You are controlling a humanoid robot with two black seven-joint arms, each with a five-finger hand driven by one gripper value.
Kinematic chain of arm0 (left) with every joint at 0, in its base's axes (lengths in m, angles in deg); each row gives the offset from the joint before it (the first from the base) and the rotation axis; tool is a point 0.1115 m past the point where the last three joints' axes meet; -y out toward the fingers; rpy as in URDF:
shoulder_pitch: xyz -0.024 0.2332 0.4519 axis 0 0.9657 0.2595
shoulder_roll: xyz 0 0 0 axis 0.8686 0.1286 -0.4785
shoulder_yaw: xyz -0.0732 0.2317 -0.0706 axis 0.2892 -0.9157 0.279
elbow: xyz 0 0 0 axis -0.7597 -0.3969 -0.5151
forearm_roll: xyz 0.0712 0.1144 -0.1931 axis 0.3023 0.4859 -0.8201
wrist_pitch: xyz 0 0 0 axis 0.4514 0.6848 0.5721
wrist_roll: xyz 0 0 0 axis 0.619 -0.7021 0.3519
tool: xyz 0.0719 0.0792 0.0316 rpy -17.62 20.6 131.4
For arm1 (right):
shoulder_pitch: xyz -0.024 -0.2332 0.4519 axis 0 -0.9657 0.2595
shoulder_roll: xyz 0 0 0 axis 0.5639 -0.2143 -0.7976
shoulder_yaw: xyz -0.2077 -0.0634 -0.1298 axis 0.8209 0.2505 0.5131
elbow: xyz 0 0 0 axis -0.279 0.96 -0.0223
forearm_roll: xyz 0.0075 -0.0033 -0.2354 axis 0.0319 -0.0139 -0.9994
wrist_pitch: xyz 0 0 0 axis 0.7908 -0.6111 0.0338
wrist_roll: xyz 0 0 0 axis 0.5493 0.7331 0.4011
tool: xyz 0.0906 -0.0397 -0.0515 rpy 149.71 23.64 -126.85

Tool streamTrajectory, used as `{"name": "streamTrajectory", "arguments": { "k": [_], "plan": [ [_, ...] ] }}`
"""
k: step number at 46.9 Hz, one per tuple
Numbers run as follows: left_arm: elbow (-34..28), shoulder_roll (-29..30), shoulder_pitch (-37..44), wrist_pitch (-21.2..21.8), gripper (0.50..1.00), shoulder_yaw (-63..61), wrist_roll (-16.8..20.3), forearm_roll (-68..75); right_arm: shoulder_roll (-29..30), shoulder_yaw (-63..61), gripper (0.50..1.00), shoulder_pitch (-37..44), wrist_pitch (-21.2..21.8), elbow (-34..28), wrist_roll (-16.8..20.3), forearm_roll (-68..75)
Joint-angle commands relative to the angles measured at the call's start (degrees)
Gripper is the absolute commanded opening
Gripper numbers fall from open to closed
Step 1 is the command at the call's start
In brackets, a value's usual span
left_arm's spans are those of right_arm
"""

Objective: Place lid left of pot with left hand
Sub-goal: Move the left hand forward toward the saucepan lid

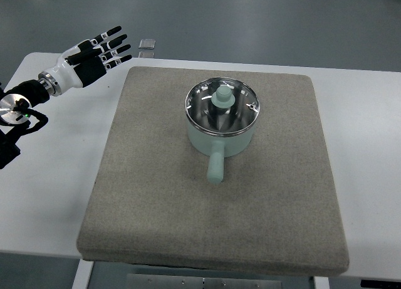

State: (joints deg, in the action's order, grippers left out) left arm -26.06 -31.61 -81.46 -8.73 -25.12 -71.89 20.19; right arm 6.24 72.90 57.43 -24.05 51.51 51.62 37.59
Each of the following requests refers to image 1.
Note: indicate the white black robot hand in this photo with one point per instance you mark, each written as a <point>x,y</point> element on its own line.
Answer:
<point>86,62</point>

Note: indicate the glass lid with green knob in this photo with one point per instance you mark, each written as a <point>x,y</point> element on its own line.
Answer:
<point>222,107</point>

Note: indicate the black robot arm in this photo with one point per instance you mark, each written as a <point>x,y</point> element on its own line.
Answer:
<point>18,113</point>

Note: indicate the mint green steel pot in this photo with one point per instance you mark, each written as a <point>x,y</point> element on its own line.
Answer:
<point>218,148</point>

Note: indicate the metal floor plate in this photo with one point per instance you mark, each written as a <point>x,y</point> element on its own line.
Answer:
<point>147,44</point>

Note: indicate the beige fabric mat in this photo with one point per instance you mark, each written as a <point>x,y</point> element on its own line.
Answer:
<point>275,212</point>

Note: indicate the metal bracket plate under table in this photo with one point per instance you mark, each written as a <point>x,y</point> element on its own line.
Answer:
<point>194,282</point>

